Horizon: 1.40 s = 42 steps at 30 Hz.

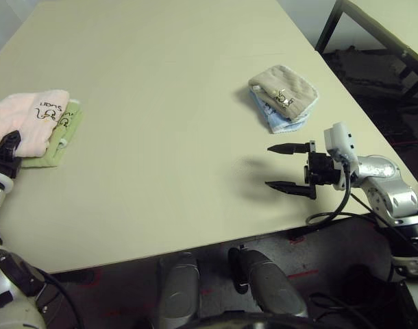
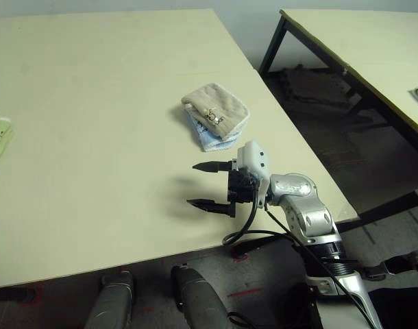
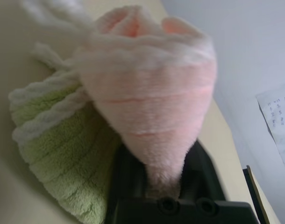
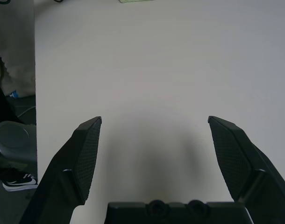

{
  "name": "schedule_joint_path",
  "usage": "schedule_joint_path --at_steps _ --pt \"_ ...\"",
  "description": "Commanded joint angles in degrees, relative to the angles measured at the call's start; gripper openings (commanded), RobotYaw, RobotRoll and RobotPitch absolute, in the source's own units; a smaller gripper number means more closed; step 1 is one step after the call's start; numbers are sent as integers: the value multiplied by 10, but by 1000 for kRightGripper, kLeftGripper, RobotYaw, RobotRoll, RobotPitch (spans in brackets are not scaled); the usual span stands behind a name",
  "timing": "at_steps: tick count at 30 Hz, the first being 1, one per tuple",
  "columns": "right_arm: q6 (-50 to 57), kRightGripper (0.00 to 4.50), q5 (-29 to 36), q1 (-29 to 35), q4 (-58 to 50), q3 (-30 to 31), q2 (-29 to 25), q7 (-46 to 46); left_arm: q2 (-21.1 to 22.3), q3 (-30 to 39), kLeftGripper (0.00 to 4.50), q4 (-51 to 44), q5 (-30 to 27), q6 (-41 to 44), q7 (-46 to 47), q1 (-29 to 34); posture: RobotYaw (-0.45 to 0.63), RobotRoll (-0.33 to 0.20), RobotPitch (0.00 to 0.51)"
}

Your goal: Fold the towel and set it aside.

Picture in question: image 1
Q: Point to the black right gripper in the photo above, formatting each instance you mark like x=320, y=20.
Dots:
x=323, y=169

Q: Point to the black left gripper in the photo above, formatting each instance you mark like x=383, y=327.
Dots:
x=7, y=152

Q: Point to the pink towel with white trim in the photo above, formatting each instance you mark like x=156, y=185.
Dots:
x=20, y=113

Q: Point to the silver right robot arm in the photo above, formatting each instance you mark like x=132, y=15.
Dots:
x=390, y=192

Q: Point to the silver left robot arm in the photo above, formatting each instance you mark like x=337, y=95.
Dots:
x=10, y=291

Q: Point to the blue folded towel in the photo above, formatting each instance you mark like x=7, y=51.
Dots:
x=281, y=125

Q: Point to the green towel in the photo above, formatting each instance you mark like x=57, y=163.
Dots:
x=68, y=127

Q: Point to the beige folded towel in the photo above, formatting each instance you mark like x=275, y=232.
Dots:
x=291, y=82

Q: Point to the grey robot left leg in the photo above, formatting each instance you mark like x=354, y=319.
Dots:
x=178, y=288

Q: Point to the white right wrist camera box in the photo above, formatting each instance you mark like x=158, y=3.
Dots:
x=339, y=137

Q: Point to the beige side table black frame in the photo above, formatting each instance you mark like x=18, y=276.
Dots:
x=407, y=20

